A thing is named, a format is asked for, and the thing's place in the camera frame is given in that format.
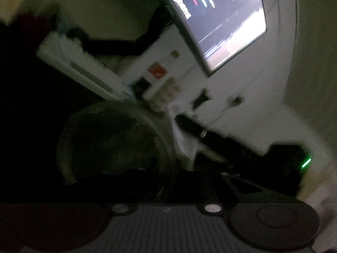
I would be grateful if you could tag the white paper tissue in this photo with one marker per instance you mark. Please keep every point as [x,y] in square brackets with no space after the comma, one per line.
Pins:
[184,142]

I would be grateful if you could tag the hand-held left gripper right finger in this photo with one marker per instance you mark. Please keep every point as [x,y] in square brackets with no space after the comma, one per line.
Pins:
[247,187]

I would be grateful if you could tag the wall power adapter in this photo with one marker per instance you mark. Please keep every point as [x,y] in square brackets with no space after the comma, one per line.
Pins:
[234,101]

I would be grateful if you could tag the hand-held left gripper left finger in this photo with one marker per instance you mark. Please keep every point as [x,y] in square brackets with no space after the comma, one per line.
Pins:
[87,187]

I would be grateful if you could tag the white and grey keyboard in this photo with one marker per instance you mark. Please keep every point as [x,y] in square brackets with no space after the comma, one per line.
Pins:
[84,68]

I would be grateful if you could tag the black headphone stand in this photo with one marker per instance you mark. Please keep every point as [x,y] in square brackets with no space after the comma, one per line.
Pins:
[201,98]

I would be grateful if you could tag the patterned paper tube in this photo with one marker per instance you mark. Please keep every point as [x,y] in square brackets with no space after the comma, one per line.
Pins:
[167,95]

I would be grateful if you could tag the cream tissue box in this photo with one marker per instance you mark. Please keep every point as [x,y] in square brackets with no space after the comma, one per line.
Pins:
[13,2]

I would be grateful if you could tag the curved computer monitor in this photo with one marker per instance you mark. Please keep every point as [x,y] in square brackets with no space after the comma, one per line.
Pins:
[223,21]

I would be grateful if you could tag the clear glass jar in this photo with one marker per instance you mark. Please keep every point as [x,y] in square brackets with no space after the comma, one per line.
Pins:
[113,142]

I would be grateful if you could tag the cola bottle with red label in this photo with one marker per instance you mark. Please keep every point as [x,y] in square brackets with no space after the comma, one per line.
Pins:
[157,71]

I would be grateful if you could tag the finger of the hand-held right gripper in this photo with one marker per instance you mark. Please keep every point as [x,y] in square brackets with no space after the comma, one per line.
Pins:
[223,142]
[213,158]

